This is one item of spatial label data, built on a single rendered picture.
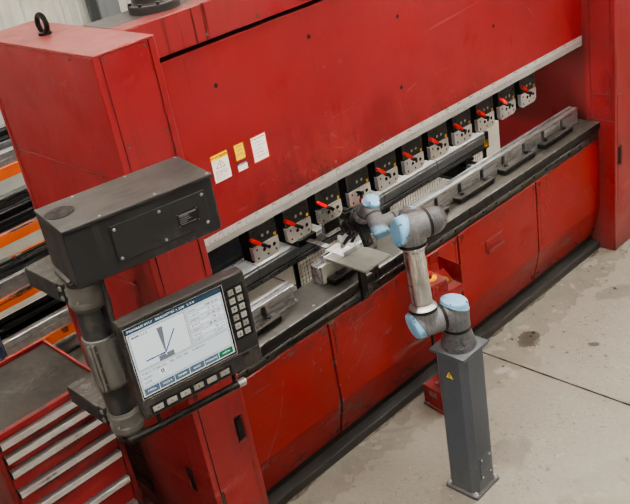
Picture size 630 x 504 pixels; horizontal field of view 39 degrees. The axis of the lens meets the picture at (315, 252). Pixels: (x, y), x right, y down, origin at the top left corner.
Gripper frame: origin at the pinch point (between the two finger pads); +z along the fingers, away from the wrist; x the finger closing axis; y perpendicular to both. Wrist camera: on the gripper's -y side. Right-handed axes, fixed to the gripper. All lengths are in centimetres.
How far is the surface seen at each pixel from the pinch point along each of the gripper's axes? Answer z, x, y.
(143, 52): -103, 91, 66
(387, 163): -16.1, -38.3, 19.7
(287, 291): 10.8, 35.1, -0.7
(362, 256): -2.1, -0.5, -9.0
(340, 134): -35, -11, 36
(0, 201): 131, 70, 167
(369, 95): -44, -33, 43
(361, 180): -15.2, -19.6, 19.1
